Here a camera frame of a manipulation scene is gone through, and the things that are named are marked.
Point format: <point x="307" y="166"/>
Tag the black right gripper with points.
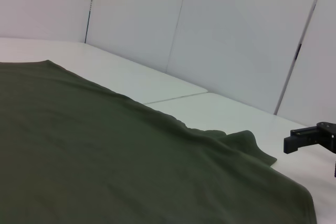
<point x="328" y="136"/>

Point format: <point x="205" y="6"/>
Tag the dark green t-shirt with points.
<point x="105" y="155"/>

